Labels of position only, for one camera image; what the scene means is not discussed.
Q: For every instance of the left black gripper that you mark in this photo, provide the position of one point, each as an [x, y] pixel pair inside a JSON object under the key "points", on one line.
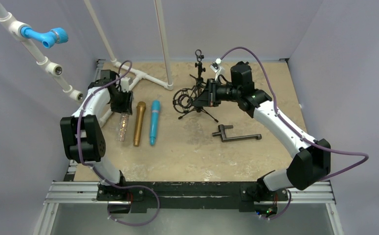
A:
{"points": [[125, 107]]}

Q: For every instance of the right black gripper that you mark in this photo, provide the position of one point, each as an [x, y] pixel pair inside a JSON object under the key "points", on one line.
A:
{"points": [[211, 93]]}

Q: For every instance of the glitter silver-head microphone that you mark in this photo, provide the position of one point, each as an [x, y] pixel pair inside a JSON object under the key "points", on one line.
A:
{"points": [[123, 126]]}

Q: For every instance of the black tripod microphone stand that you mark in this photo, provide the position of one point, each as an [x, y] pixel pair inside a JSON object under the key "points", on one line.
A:
{"points": [[199, 65]]}

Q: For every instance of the gold microphone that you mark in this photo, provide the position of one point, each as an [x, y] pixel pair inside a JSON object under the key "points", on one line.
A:
{"points": [[140, 110]]}

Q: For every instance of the black shock-mount tripod stand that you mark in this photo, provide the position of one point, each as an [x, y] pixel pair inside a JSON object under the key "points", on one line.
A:
{"points": [[183, 102]]}

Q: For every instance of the blue microphone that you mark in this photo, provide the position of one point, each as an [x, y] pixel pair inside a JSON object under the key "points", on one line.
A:
{"points": [[155, 111]]}

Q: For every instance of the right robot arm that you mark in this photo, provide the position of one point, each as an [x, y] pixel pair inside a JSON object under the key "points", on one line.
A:
{"points": [[311, 159]]}

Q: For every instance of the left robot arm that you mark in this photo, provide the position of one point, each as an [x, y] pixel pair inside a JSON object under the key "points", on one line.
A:
{"points": [[82, 137]]}

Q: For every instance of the dark grey metal pipe fitting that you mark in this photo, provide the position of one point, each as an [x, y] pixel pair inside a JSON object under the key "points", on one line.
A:
{"points": [[224, 138]]}

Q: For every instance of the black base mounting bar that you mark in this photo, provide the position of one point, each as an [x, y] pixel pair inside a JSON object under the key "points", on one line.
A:
{"points": [[242, 196]]}

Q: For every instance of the blue pipe fitting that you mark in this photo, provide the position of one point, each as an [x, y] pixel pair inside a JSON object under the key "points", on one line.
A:
{"points": [[47, 39]]}

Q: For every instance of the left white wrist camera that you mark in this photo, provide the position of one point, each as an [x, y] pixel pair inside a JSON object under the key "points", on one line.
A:
{"points": [[125, 84]]}

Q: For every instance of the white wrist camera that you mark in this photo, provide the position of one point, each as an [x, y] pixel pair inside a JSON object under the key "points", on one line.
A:
{"points": [[217, 68], [125, 84]]}

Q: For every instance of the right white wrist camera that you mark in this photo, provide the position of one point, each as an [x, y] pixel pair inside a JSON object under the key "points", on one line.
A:
{"points": [[217, 68]]}

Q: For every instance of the white PVC pipe frame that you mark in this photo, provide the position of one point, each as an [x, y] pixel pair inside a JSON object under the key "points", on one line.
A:
{"points": [[13, 26]]}

